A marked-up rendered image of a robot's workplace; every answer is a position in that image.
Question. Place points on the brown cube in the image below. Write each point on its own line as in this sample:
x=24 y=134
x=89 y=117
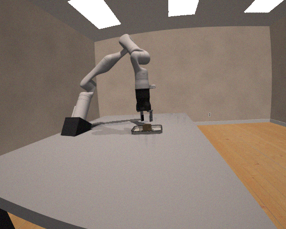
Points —
x=147 y=127

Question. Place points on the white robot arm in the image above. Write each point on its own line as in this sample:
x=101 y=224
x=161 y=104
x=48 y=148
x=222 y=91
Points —
x=138 y=56

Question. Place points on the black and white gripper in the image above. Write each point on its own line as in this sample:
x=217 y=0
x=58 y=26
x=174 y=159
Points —
x=143 y=97

